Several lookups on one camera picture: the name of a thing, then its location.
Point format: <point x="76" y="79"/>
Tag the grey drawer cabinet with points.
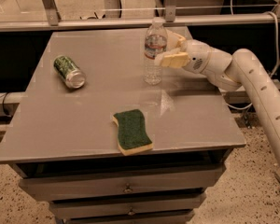
<point x="101" y="146"/>

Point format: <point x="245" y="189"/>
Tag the green soda can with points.
<point x="69" y="72"/>

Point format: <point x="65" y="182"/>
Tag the metal railing frame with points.
<point x="34" y="15"/>

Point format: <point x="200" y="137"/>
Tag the clear plastic water bottle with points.
<point x="155" y="44"/>

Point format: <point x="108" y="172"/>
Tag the grey pipe with black cable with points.
<point x="9" y="102"/>

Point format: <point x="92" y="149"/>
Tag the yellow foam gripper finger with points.
<point x="176" y="41"/>
<point x="177" y="60"/>

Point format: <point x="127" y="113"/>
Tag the green and yellow sponge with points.
<point x="132" y="135"/>

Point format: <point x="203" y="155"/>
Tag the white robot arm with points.
<point x="229" y="72"/>

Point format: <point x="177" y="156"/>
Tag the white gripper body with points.
<point x="197" y="57"/>

